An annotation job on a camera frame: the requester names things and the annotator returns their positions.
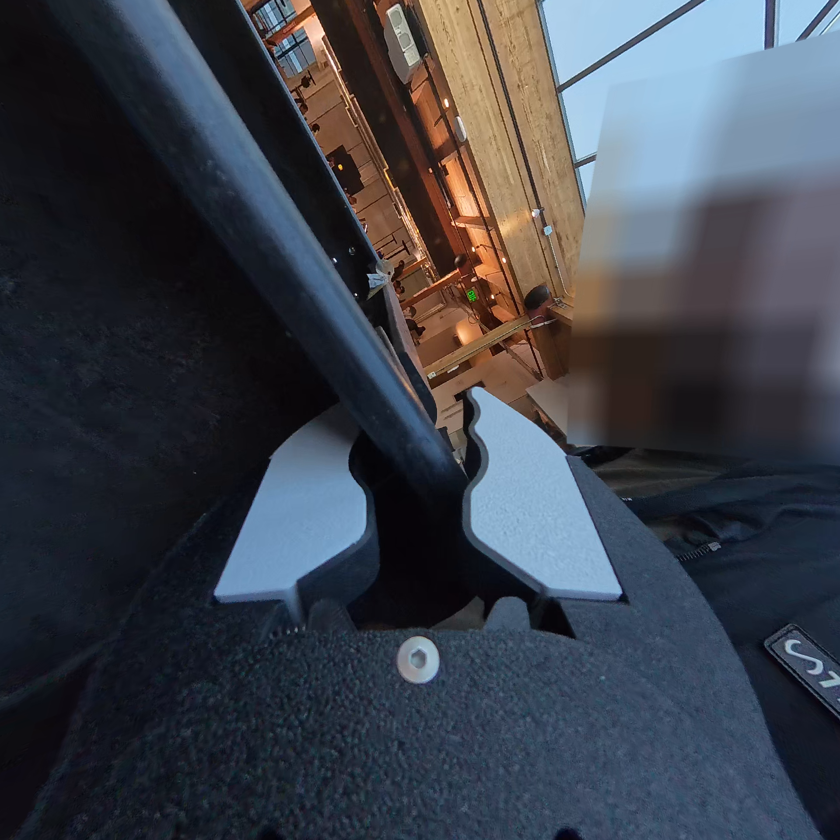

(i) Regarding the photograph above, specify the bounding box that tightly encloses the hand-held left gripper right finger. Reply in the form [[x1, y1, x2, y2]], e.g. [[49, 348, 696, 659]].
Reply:
[[462, 386, 624, 601]]

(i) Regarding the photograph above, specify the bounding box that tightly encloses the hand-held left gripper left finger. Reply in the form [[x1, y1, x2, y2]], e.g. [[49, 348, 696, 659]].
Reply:
[[213, 402, 383, 624]]

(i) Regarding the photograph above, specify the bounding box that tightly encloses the wooden ceiling beam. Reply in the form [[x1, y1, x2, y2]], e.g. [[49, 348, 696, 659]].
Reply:
[[425, 314, 534, 380]]

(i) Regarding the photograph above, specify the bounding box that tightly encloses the person's black jacket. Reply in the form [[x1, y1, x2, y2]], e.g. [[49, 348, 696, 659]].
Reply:
[[577, 446, 840, 837]]

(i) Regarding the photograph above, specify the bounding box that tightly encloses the black felt panel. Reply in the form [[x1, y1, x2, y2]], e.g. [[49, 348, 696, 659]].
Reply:
[[0, 0, 342, 697]]

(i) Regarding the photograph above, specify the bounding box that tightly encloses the black metal bar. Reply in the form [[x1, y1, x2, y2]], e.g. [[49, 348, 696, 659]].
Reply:
[[46, 0, 468, 500]]

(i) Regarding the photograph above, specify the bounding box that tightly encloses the white wall speaker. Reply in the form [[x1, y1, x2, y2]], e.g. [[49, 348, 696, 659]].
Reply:
[[384, 3, 429, 85]]

